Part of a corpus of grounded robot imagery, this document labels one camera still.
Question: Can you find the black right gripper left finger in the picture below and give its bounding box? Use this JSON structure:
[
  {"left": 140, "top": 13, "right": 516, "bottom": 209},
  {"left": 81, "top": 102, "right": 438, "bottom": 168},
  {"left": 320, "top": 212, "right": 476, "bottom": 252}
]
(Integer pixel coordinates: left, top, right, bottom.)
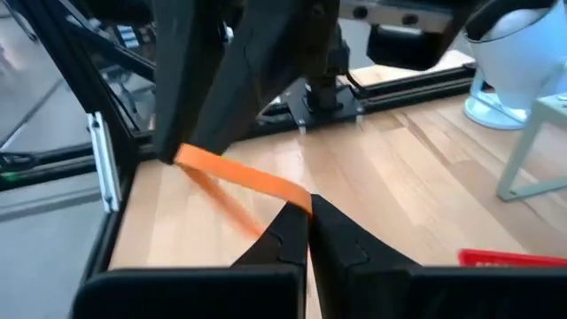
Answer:
[{"left": 232, "top": 201, "right": 310, "bottom": 319}]

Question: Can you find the orange rubber band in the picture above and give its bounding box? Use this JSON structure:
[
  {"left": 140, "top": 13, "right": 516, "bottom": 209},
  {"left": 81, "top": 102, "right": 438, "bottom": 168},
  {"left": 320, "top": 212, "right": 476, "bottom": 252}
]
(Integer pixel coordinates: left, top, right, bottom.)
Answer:
[{"left": 173, "top": 142, "right": 314, "bottom": 238}]

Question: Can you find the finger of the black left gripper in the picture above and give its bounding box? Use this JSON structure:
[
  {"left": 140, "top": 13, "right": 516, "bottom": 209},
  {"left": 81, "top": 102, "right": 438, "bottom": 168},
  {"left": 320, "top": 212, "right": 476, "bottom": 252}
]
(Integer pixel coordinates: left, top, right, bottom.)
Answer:
[
  {"left": 190, "top": 0, "right": 340, "bottom": 156},
  {"left": 152, "top": 0, "right": 225, "bottom": 165}
]

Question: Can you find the red plastic basket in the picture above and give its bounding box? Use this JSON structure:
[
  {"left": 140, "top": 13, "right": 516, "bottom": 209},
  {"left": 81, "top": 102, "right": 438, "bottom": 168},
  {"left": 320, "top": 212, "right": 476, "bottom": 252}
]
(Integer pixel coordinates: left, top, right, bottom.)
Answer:
[{"left": 458, "top": 248, "right": 567, "bottom": 268}]

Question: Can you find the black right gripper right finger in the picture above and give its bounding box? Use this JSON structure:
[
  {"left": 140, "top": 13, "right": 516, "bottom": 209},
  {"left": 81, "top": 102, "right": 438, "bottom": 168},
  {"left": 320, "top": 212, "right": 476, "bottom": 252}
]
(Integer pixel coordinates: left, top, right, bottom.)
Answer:
[{"left": 308, "top": 193, "right": 420, "bottom": 319}]

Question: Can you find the silver aluminium rail bracket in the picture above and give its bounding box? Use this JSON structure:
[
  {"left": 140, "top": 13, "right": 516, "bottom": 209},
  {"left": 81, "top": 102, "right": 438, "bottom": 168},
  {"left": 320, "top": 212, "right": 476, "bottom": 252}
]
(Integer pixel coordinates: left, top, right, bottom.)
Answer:
[{"left": 87, "top": 111, "right": 121, "bottom": 214}]

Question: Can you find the pale green mesh shelf riser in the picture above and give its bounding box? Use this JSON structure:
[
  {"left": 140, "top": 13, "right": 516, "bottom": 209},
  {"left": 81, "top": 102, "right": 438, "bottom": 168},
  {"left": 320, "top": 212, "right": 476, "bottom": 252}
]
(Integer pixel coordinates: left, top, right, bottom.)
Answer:
[{"left": 495, "top": 92, "right": 567, "bottom": 203}]

